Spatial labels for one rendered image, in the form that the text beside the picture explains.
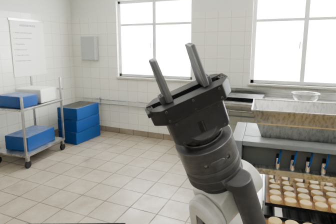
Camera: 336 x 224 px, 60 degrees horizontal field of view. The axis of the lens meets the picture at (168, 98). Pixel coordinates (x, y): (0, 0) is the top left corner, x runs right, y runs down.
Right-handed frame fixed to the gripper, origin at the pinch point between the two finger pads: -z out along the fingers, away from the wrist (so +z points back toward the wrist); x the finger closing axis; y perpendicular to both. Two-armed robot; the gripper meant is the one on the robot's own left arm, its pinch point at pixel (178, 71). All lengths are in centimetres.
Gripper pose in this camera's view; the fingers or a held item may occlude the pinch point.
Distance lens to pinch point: 40.1
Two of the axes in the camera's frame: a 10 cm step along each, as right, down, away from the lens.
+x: 9.1, -4.1, 1.0
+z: 3.5, 8.6, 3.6
